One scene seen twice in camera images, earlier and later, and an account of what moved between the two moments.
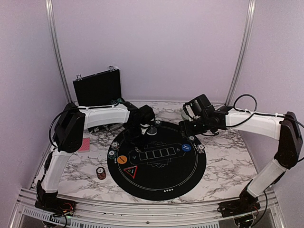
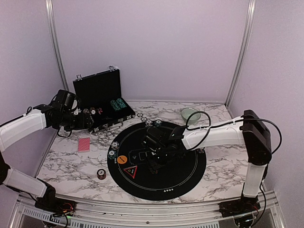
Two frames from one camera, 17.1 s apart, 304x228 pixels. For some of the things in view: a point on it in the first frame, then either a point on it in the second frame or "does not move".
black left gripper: x=140 y=145 → x=83 y=123
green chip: x=157 y=122 does not move
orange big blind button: x=122 y=159 does not move
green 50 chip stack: x=111 y=154 does not move
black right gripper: x=185 y=130 → x=153 y=166
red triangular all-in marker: x=131 y=171 does not move
